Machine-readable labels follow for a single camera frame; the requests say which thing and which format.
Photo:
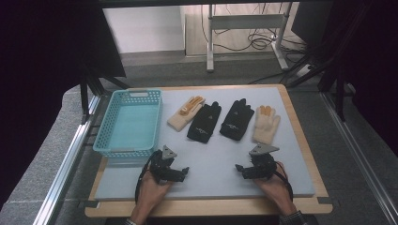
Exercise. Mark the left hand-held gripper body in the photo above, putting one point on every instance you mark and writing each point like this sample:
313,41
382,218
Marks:
161,165

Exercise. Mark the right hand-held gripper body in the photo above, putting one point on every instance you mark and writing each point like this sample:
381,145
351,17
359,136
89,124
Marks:
266,165

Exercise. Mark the cream knit glove orange fingertips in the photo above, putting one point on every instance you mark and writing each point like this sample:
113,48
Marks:
265,126

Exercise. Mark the black glove white logo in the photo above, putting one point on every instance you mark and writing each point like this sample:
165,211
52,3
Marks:
236,122
203,125

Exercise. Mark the turquoise plastic basket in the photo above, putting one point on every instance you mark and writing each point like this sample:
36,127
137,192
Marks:
131,125

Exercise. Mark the cream knit glove orange palm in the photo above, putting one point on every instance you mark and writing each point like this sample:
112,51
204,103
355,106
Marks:
183,117

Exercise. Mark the person's left hand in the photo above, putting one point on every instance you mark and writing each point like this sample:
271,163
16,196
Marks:
150,193

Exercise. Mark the person's right hand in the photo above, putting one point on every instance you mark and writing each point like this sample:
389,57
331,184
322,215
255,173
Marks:
280,193

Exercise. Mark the grey foam mat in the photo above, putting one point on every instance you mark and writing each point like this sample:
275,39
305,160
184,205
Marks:
212,159

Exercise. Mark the black metal stand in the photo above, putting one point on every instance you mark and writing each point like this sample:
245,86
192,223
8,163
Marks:
340,100

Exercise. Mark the white power strip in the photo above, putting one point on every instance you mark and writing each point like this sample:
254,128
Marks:
303,70

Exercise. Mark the black tripod stand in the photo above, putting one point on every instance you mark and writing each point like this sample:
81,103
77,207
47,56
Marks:
84,93

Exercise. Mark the black curtain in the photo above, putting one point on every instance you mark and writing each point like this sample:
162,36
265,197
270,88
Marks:
40,62
372,62

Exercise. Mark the black table corner bracket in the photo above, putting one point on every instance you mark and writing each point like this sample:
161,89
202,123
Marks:
89,204
325,200

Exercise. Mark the aluminium rail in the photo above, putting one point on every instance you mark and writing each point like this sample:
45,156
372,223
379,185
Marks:
62,175
359,156

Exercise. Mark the white metal desk frame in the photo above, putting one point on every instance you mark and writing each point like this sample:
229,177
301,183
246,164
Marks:
244,22

